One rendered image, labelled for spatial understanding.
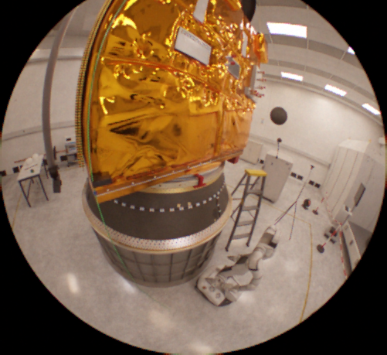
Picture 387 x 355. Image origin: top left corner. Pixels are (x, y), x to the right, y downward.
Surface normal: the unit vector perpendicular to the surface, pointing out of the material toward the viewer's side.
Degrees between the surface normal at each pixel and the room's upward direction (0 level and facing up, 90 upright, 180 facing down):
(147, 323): 0
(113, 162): 91
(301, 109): 90
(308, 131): 90
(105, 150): 88
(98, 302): 0
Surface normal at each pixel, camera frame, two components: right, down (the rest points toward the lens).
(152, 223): 0.24, -0.09
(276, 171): -0.64, 0.18
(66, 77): 0.75, 0.35
